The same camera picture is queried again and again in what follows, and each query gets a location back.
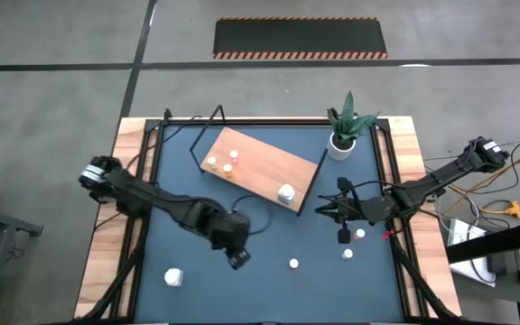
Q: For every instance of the snake plant in white pot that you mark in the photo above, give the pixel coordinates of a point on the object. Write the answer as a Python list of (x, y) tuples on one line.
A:
[(341, 152)]

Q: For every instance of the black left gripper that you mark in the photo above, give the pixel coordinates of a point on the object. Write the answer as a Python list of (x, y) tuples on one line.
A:
[(228, 230)]

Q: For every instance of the black hazard-striped floor mat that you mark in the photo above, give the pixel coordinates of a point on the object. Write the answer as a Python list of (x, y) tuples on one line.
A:
[(300, 38)]

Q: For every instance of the black desk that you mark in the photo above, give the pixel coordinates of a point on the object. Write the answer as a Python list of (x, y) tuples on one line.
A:
[(490, 244)]

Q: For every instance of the white box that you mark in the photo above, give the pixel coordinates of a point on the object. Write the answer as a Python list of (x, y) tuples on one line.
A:
[(461, 232)]

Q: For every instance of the large white medicine bottle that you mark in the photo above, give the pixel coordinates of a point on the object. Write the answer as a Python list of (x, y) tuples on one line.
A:
[(173, 276), (286, 193)]

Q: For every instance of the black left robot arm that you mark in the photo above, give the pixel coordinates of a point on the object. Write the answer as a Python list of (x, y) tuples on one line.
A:
[(151, 198)]

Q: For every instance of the black metal table frame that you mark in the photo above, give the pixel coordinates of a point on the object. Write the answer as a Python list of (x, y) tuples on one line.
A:
[(287, 121)]

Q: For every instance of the red pill vial white cap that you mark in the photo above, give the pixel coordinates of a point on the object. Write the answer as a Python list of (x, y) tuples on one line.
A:
[(359, 234), (233, 155)]

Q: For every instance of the small white piece bottom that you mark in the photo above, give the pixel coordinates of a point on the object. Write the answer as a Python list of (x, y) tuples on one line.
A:
[(211, 161)]

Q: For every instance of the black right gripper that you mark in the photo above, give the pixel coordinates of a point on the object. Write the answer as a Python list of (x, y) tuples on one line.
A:
[(373, 210)]

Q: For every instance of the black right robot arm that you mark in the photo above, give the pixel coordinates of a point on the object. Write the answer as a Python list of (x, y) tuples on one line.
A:
[(445, 173)]

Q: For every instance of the teal pill vial white cap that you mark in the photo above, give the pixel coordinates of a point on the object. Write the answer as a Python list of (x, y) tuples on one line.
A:
[(347, 253)]

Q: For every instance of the orange pill vial white cap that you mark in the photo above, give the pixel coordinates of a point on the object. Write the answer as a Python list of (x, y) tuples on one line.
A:
[(293, 263), (227, 169)]

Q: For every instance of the small red clip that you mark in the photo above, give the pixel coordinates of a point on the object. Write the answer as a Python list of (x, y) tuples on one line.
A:
[(387, 234)]

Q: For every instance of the blue table mat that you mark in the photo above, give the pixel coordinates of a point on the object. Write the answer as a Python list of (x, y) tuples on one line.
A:
[(264, 293)]

